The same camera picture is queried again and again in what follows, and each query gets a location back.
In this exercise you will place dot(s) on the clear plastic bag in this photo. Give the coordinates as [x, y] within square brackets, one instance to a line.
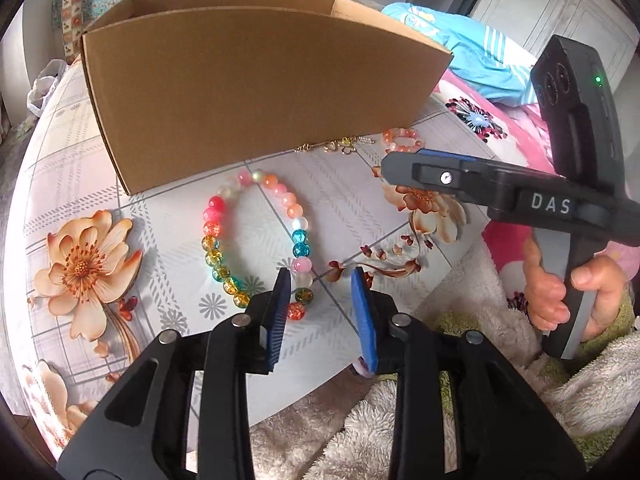
[45, 85]

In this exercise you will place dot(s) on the white wardrobe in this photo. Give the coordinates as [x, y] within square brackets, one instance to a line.
[550, 0]

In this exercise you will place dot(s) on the brown cardboard box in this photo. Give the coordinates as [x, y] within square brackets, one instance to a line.
[250, 85]

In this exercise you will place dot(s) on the small metal spring charm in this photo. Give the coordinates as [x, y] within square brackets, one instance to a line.
[365, 139]

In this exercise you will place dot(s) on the person's right hand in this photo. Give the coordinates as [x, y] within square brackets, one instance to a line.
[545, 290]

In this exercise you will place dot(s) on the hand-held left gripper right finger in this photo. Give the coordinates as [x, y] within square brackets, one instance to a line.
[362, 320]

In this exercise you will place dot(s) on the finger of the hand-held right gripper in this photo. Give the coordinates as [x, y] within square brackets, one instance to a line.
[442, 155]
[440, 176]

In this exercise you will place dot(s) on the pink floral blanket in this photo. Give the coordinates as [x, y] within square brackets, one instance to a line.
[505, 110]

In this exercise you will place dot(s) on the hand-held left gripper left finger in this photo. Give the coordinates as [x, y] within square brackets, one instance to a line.
[280, 320]

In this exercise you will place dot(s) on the blue striped garment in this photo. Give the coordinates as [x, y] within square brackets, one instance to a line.
[465, 50]

